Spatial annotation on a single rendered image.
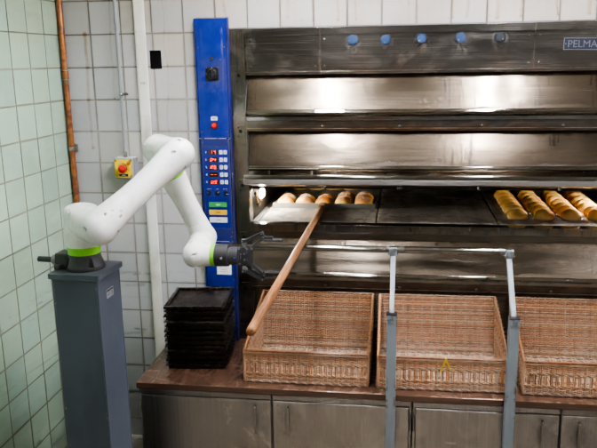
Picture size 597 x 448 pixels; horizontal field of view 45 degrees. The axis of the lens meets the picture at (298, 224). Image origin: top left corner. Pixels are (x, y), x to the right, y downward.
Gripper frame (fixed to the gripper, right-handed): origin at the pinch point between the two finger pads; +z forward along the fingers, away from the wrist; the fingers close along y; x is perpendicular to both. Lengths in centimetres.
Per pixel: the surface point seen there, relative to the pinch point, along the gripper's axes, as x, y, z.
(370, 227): -62, 2, 33
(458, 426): -8, 74, 73
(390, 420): -2, 70, 45
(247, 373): -12, 57, -18
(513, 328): -3, 28, 93
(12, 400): 13, 63, -115
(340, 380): -12, 58, 23
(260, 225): -62, 2, -21
